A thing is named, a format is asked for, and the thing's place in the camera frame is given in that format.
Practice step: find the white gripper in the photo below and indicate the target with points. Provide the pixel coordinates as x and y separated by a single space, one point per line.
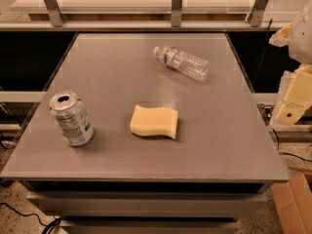
302 39

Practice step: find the clear plastic water bottle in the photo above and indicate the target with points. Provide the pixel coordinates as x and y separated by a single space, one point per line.
189 65

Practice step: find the cardboard box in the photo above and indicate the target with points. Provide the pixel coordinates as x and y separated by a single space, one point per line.
293 202

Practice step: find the yellow sponge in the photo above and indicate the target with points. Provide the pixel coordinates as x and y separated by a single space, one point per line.
152 122

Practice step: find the silver soda can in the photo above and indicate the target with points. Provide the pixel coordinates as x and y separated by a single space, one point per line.
70 114

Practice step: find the grey drawer cabinet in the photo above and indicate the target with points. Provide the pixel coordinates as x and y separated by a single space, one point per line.
172 205

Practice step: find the metal frame rail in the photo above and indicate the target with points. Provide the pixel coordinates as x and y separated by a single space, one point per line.
30 15

